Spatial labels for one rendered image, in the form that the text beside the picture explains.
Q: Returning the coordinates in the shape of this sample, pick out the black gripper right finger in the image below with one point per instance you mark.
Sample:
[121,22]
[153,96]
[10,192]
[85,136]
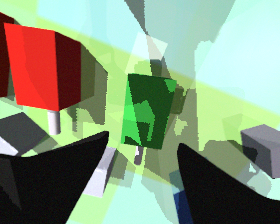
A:
[214,197]

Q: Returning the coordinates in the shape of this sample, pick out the green gauge with short grey pin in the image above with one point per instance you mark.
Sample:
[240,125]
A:
[147,107]

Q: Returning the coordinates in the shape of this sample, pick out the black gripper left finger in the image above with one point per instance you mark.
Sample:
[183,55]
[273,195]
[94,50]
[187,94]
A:
[44,188]

